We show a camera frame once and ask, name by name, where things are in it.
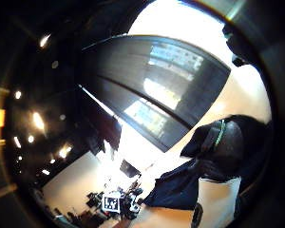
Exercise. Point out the dark blue cloth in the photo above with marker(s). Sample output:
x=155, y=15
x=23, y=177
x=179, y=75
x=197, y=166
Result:
x=175, y=190

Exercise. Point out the group of ceiling spot lights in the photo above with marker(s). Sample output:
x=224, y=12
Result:
x=38, y=122

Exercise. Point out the dark cabinet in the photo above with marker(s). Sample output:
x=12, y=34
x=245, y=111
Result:
x=99, y=126

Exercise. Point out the white marker cube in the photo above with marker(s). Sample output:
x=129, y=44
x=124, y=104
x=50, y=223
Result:
x=111, y=203

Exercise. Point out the black glossy table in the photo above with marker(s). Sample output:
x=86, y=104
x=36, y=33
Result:
x=155, y=88

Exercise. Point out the dark flat monitor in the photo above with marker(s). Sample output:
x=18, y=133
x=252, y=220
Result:
x=129, y=168

